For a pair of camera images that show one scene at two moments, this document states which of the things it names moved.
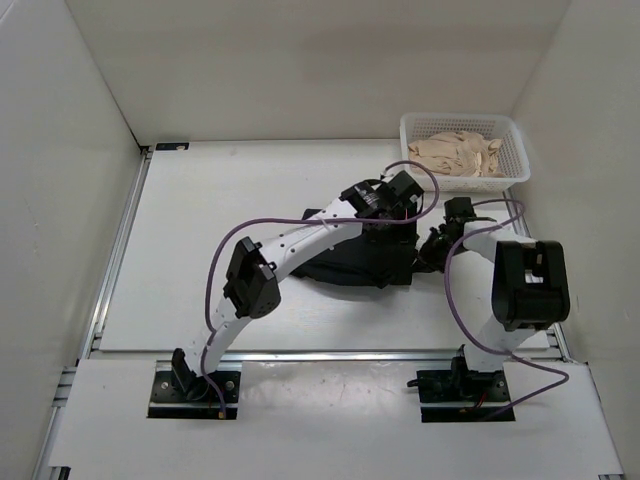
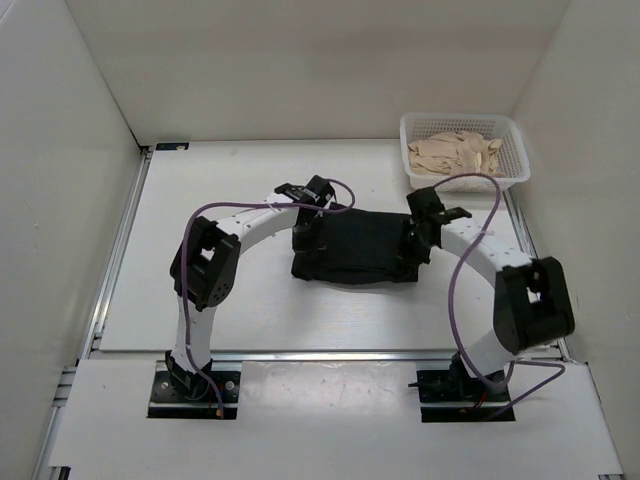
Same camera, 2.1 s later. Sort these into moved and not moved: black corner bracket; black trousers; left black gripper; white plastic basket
Moved: left black gripper
Not moved: black trousers; black corner bracket; white plastic basket
